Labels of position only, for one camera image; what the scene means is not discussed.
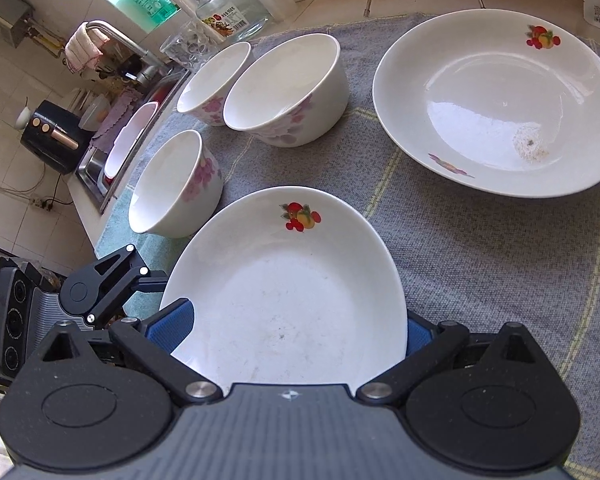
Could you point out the teal cloth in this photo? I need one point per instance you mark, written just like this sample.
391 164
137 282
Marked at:
115 225

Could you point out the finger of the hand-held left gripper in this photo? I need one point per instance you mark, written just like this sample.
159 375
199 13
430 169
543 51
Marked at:
130 280

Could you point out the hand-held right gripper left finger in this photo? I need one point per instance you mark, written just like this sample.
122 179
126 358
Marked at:
172 325

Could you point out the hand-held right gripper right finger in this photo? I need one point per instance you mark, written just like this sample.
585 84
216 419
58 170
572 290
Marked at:
417 334

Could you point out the large white fruit-print plate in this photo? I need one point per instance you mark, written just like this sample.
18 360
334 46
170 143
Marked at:
480 85

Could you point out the glass jar with green lid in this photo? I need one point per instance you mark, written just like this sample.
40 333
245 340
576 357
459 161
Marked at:
240 5

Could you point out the purple dish rag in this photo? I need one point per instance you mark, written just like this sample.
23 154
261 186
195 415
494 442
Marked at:
112 120

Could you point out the large white floral bowl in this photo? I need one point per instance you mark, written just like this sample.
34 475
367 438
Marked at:
305 110

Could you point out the small white cup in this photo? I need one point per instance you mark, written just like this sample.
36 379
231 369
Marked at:
22 115

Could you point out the black air fryer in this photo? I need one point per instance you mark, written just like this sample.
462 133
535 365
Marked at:
50 145

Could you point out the steel kitchen sink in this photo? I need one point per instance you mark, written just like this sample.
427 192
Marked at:
92 170

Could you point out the pink white rag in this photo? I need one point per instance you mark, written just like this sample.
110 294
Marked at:
82 47

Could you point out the white plastic basin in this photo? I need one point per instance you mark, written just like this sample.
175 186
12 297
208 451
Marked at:
130 135

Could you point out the small white floral bowl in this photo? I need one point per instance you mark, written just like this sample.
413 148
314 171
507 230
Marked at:
205 90
190 180

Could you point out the small white fruit-print plate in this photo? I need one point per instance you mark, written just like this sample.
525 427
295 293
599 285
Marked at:
280 300

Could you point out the clear plastic container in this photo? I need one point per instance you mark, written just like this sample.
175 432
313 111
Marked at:
92 115

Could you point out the clear glass cup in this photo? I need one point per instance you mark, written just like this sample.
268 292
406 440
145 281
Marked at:
190 45

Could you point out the steel kitchen faucet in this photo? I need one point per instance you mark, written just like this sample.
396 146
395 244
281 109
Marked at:
125 42

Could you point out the white power strip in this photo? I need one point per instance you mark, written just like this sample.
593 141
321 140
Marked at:
42 203

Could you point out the grey checked towel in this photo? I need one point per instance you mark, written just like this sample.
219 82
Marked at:
455 260

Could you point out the red plastic basin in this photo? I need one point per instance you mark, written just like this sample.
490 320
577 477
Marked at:
161 92

